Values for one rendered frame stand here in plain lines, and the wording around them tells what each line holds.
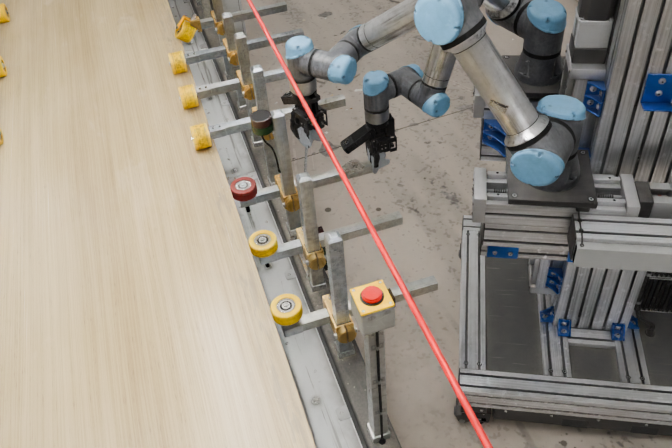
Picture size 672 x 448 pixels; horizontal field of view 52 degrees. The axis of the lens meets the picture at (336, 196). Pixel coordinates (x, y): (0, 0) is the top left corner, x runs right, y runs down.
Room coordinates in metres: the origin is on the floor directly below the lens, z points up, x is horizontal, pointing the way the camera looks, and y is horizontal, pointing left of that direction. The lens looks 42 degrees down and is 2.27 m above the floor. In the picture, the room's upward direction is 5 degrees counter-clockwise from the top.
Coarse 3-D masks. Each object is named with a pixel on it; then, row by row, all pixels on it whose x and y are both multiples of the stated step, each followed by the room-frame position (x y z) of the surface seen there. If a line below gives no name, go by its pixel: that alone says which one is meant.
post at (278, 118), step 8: (272, 112) 1.60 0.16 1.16; (280, 112) 1.60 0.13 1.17; (272, 120) 1.59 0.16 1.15; (280, 120) 1.59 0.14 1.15; (280, 128) 1.59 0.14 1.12; (280, 136) 1.59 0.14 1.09; (280, 144) 1.58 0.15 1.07; (288, 144) 1.59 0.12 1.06; (280, 152) 1.58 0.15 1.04; (288, 152) 1.59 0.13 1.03; (280, 160) 1.58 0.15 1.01; (288, 160) 1.59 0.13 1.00; (280, 168) 1.59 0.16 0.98; (288, 168) 1.59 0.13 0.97; (280, 176) 1.61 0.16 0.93; (288, 176) 1.59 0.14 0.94; (288, 184) 1.59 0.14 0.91; (288, 192) 1.59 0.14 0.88; (288, 216) 1.58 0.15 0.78; (296, 216) 1.59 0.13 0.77; (288, 224) 1.60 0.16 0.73; (296, 224) 1.59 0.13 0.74
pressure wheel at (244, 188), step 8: (232, 184) 1.61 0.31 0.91; (240, 184) 1.61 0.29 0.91; (248, 184) 1.61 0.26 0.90; (232, 192) 1.58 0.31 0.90; (240, 192) 1.57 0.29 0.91; (248, 192) 1.57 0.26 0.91; (256, 192) 1.60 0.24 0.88; (240, 200) 1.57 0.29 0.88; (248, 200) 1.57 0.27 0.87; (248, 208) 1.60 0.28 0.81
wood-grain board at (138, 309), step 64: (0, 0) 3.09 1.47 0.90; (64, 0) 3.03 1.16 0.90; (128, 0) 2.97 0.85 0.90; (64, 64) 2.45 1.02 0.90; (128, 64) 2.40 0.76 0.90; (0, 128) 2.04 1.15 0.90; (64, 128) 2.00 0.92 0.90; (128, 128) 1.97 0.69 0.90; (0, 192) 1.69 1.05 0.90; (64, 192) 1.66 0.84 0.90; (128, 192) 1.63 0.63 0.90; (192, 192) 1.60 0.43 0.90; (0, 256) 1.40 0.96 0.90; (64, 256) 1.38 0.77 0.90; (128, 256) 1.35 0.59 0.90; (192, 256) 1.33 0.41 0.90; (0, 320) 1.17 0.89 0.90; (64, 320) 1.15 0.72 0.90; (128, 320) 1.13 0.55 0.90; (192, 320) 1.11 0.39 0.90; (256, 320) 1.09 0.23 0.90; (0, 384) 0.97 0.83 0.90; (64, 384) 0.95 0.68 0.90; (128, 384) 0.94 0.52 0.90; (192, 384) 0.92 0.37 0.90; (256, 384) 0.91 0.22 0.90
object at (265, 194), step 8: (368, 160) 1.73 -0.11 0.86; (368, 168) 1.70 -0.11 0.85; (312, 176) 1.67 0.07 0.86; (320, 176) 1.67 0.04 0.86; (328, 176) 1.67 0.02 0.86; (336, 176) 1.67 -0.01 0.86; (352, 176) 1.68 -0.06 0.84; (296, 184) 1.64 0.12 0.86; (320, 184) 1.66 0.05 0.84; (264, 192) 1.62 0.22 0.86; (272, 192) 1.62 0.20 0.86; (256, 200) 1.60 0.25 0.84; (264, 200) 1.61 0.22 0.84
